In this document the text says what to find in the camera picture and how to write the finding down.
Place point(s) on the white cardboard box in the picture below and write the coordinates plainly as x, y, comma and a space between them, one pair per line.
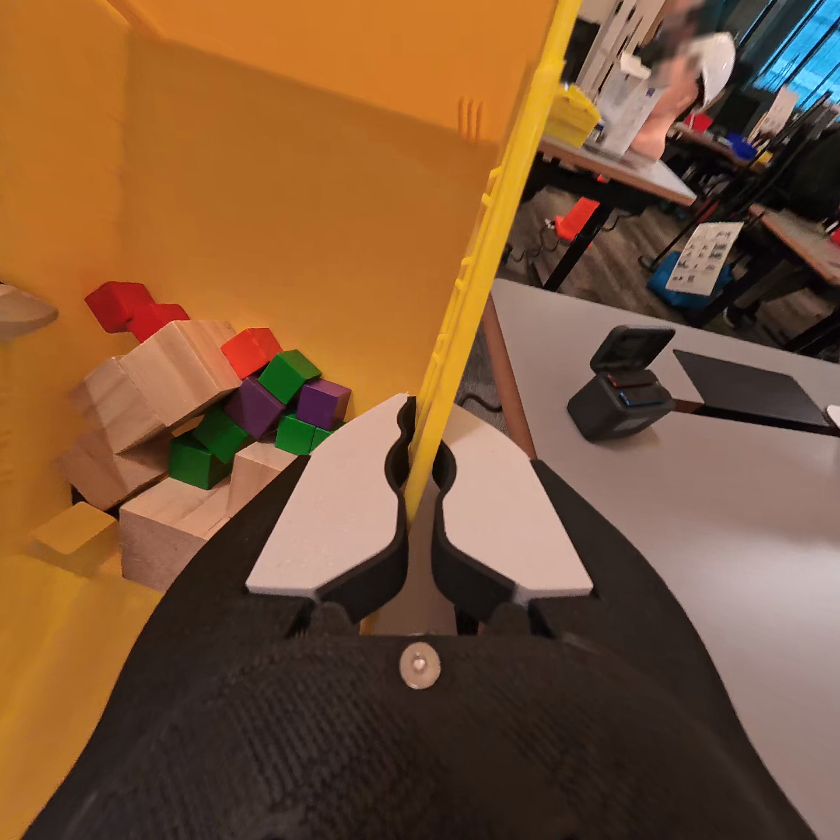
623, 105

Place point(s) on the pile of coloured wooden cubes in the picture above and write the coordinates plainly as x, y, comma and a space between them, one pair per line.
170, 374

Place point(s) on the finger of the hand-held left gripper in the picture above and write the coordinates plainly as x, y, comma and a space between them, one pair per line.
23, 312

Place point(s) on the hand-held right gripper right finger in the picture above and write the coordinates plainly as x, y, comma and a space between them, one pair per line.
505, 525

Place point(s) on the white printed sheet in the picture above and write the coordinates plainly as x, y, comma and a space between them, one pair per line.
705, 256

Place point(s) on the black charging case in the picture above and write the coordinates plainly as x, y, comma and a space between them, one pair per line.
617, 413

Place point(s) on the yellow plastic bin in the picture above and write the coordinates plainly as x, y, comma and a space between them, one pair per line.
571, 115

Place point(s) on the blue plastic bin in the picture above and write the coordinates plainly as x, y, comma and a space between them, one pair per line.
663, 285

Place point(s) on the red plastic crate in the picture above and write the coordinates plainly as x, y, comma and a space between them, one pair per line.
577, 220

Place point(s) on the yellow plastic box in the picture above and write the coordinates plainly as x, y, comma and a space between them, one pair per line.
262, 197

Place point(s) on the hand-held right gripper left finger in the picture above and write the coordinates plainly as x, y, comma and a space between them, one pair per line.
328, 525

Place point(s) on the black flat pad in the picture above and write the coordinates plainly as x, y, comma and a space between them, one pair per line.
748, 387

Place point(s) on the grey office desk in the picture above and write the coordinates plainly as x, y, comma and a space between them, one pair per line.
649, 174
807, 246

